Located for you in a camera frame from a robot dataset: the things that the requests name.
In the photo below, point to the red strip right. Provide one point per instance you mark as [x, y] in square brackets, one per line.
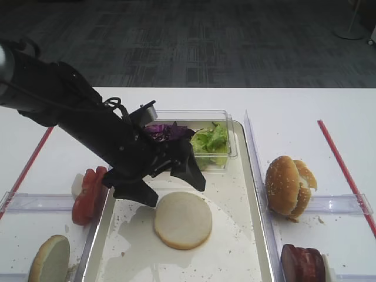
[346, 173]

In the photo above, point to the sesame bun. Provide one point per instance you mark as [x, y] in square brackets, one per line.
[307, 182]
[282, 185]

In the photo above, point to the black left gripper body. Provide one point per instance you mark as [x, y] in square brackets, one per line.
[134, 158]

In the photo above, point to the bun half lower left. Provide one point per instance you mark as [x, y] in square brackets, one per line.
[51, 261]

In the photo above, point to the dark meat patties stack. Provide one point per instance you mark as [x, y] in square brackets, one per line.
[302, 264]

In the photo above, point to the clear plastic salad container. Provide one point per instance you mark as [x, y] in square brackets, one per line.
[199, 119]

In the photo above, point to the white tomato pusher block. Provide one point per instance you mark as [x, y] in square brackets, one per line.
[76, 187]

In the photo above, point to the white patty pusher block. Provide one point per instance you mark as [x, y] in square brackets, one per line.
[330, 275]

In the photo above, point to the clear right tray divider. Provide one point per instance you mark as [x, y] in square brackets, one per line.
[275, 269]

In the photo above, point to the bun bottom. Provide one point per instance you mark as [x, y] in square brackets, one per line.
[183, 220]

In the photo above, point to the green lettuce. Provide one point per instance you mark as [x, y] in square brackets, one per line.
[211, 146]

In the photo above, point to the sesame bun top front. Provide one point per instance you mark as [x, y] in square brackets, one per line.
[282, 185]

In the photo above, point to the red strip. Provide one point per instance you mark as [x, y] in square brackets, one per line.
[26, 173]
[346, 173]

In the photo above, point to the clear tomato rail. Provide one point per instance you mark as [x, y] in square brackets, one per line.
[36, 203]

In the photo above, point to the white stand base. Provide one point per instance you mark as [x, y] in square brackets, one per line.
[352, 32]

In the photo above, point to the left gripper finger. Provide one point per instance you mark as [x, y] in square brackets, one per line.
[137, 191]
[185, 167]

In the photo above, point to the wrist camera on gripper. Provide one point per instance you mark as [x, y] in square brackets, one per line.
[144, 115]

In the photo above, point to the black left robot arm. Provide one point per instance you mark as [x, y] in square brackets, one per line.
[56, 94]

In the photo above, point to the clear bun rail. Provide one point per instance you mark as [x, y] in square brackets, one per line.
[346, 204]

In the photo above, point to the clear left tray divider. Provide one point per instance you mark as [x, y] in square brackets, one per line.
[89, 265]

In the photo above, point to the clear patty rail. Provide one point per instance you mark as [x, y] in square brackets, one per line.
[355, 278]

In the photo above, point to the purple cabbage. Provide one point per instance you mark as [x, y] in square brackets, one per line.
[165, 132]

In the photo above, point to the tomato slices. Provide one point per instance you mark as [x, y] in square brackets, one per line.
[87, 201]

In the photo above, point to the clear tray divider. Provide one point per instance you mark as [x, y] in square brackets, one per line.
[89, 265]
[275, 269]

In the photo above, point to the red strip left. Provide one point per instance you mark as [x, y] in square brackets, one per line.
[26, 173]

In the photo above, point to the metal tray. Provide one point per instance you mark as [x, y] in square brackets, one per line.
[216, 235]

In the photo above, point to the sesame bun top rear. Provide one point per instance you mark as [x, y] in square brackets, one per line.
[307, 182]

